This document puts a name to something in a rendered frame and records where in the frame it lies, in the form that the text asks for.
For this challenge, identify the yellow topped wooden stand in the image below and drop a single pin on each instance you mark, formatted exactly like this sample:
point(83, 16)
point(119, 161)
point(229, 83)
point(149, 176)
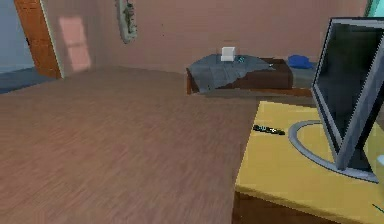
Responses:
point(283, 166)

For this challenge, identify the brown bed with grey blanket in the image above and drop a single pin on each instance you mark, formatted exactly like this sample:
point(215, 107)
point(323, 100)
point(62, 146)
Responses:
point(233, 75)

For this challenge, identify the white box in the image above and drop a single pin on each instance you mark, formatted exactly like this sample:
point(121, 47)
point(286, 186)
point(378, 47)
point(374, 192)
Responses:
point(228, 53)

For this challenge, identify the small teal object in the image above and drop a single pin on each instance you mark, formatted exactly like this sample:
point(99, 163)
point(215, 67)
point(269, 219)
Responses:
point(240, 59)

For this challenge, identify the black remote control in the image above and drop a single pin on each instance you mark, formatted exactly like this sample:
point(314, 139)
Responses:
point(268, 129)

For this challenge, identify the blue pillow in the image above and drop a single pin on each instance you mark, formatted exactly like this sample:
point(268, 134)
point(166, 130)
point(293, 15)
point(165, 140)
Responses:
point(299, 62)

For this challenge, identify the grey television set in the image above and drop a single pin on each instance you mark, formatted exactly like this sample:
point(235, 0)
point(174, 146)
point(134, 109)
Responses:
point(350, 93)

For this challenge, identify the orange wooden room door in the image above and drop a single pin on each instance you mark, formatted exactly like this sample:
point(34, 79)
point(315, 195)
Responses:
point(38, 40)

